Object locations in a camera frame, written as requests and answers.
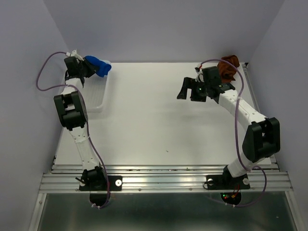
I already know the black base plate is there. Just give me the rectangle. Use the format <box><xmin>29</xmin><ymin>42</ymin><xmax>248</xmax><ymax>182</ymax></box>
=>
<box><xmin>79</xmin><ymin>175</ymin><xmax>123</xmax><ymax>192</ymax></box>
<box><xmin>203</xmin><ymin>174</ymin><xmax>250</xmax><ymax>192</ymax></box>

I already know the brown towel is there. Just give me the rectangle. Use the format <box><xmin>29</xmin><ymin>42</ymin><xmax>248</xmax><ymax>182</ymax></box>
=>
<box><xmin>218</xmin><ymin>55</ymin><xmax>240</xmax><ymax>83</ymax></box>

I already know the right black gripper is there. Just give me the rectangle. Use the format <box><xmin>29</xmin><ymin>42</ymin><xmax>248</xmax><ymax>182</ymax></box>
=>
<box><xmin>176</xmin><ymin>77</ymin><xmax>210</xmax><ymax>102</ymax></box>

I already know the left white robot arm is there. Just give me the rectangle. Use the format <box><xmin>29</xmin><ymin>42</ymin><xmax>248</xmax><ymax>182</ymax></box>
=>
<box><xmin>53</xmin><ymin>54</ymin><xmax>107</xmax><ymax>191</ymax></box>

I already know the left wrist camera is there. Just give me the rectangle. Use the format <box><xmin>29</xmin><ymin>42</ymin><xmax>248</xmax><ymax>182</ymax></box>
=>
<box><xmin>70</xmin><ymin>49</ymin><xmax>84</xmax><ymax>61</ymax></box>

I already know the white plastic basket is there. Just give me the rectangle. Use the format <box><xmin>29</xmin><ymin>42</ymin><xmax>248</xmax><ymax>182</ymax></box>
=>
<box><xmin>76</xmin><ymin>74</ymin><xmax>108</xmax><ymax>113</ymax></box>

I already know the blue towel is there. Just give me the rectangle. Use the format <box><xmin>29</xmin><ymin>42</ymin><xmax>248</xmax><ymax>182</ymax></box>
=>
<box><xmin>85</xmin><ymin>55</ymin><xmax>112</xmax><ymax>77</ymax></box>

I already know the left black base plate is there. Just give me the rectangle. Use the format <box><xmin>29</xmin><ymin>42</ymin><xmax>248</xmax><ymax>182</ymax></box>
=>
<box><xmin>79</xmin><ymin>175</ymin><xmax>123</xmax><ymax>192</ymax></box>

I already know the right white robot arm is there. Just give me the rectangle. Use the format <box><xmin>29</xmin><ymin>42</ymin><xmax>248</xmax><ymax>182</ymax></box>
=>
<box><xmin>177</xmin><ymin>66</ymin><xmax>281</xmax><ymax>190</ymax></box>

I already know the aluminium rail frame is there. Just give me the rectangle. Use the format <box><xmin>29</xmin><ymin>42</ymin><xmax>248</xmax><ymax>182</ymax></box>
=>
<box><xmin>29</xmin><ymin>63</ymin><xmax>306</xmax><ymax>231</ymax></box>

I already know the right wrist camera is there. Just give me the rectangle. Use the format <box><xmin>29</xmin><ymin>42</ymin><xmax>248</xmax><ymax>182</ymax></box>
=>
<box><xmin>195</xmin><ymin>67</ymin><xmax>204</xmax><ymax>83</ymax></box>

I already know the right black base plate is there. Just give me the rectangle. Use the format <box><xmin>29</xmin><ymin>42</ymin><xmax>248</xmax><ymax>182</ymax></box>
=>
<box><xmin>203</xmin><ymin>174</ymin><xmax>250</xmax><ymax>192</ymax></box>

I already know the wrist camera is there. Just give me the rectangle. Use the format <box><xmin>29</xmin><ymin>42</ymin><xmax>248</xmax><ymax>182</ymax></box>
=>
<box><xmin>195</xmin><ymin>67</ymin><xmax>204</xmax><ymax>83</ymax></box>
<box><xmin>70</xmin><ymin>49</ymin><xmax>84</xmax><ymax>61</ymax></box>

